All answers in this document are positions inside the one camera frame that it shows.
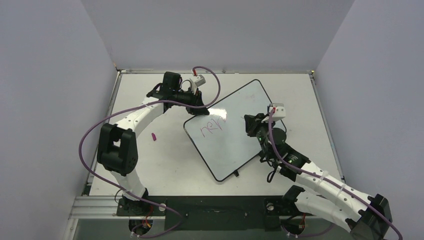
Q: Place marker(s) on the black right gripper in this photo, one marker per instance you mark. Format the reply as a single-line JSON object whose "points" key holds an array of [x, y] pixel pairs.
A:
{"points": [[254, 124]]}

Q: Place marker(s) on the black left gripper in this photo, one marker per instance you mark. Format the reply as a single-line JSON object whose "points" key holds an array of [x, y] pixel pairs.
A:
{"points": [[196, 98]]}

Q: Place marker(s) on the black framed whiteboard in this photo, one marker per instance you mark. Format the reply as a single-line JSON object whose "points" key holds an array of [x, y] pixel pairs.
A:
{"points": [[220, 137]]}

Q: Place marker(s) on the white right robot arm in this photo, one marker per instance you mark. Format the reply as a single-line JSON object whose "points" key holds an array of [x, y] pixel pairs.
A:
{"points": [[315, 191]]}

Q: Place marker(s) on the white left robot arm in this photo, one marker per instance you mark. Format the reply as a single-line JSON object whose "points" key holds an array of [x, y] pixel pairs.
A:
{"points": [[117, 149]]}

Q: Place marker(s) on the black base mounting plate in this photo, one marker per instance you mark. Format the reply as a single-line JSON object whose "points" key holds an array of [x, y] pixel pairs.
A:
{"points": [[269, 220]]}

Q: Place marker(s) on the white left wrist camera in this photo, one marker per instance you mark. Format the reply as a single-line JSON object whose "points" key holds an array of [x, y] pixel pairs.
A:
{"points": [[197, 81]]}

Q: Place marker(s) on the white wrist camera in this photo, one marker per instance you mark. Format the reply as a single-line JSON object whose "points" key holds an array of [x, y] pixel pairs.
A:
{"points": [[197, 81], [276, 112]]}

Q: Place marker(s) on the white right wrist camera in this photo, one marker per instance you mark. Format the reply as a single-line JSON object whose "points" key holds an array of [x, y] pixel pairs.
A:
{"points": [[276, 112]]}

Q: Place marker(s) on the aluminium front rail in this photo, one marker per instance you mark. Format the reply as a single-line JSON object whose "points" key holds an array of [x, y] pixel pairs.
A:
{"points": [[166, 207]]}

